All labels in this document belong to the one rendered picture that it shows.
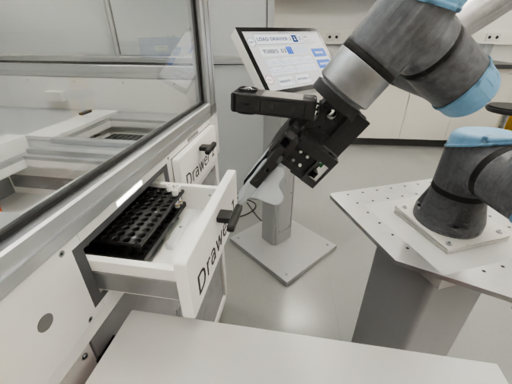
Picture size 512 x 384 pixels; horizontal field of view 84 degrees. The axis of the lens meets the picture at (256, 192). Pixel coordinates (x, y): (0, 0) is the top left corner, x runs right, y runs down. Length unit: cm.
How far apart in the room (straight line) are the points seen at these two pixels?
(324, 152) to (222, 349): 33
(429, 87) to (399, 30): 9
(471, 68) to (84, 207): 51
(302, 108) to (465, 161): 42
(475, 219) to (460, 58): 45
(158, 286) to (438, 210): 61
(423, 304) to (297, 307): 80
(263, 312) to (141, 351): 102
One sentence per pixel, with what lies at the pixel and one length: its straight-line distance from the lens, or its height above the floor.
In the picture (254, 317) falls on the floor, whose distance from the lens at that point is 148.
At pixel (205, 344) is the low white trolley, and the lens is 51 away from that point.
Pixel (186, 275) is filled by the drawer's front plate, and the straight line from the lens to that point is 39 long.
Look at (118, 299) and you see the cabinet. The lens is 59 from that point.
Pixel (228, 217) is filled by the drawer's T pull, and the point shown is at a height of 91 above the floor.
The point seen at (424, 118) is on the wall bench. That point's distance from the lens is 375.
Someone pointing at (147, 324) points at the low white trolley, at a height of 76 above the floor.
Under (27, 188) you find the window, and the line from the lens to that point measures 42.
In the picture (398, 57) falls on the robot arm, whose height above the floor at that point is 116.
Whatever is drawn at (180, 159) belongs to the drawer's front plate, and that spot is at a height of 92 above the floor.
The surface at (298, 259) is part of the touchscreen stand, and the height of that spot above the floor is 3.
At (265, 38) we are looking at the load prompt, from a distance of 136.
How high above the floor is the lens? 118
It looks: 29 degrees down
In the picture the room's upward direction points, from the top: straight up
